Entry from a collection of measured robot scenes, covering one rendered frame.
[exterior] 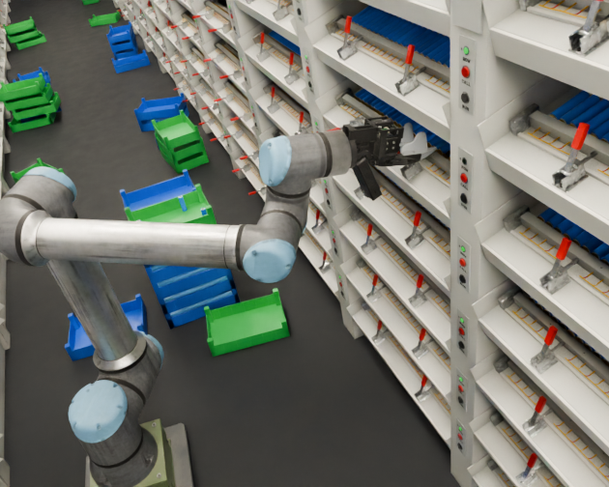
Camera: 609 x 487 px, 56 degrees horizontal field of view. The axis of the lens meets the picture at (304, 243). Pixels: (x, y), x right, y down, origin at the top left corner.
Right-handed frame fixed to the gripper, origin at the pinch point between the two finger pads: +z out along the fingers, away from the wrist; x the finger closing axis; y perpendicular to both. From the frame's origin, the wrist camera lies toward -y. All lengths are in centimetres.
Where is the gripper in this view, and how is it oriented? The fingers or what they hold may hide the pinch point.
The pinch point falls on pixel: (425, 149)
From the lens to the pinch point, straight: 129.3
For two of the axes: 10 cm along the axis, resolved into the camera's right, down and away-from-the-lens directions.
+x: -3.9, -5.1, 7.7
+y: 0.4, -8.4, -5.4
